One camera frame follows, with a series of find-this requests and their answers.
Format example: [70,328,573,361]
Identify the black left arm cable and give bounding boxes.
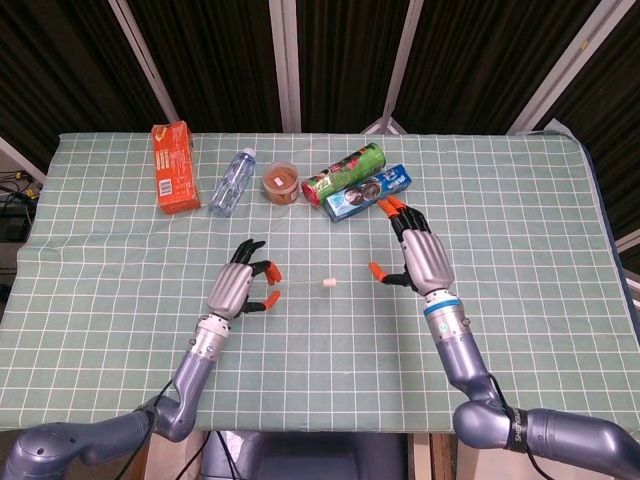
[118,380,176,480]

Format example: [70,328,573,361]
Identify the yellow-tipped cable bundle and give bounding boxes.
[0,169,42,202]

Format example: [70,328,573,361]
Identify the black pleated screen panel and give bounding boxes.
[127,0,284,132]
[394,0,601,134]
[294,0,409,132]
[542,0,640,241]
[0,0,166,171]

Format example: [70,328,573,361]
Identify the green chip can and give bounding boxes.
[300,142,389,207]

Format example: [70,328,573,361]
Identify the green checked tablecloth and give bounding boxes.
[0,130,632,434]

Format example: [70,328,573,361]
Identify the wooden table leg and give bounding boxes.
[429,433,454,480]
[130,442,154,480]

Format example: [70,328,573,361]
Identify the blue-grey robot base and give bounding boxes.
[199,430,409,480]

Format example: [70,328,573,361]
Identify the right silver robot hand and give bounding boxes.
[368,196,456,301]

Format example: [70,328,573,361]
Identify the clear glass test tube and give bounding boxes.
[252,278,326,289]

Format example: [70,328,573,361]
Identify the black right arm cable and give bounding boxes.
[462,314,551,480]

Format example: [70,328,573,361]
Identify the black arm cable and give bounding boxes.
[118,380,176,480]
[462,314,551,480]

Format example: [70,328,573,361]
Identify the clear plastic water bottle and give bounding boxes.
[207,147,258,217]

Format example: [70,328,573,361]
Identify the white screen frame post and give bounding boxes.
[507,0,624,134]
[362,0,426,135]
[268,0,303,132]
[108,0,180,124]

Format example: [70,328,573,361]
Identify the orange carton box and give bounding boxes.
[151,121,202,215]

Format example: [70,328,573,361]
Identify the round jar with brown contents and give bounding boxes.
[262,160,302,205]

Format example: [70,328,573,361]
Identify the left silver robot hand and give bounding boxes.
[206,238,283,320]

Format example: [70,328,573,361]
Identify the black equipment box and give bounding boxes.
[0,204,34,242]

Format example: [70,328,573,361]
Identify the blue cookie pack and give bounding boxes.
[324,164,413,223]

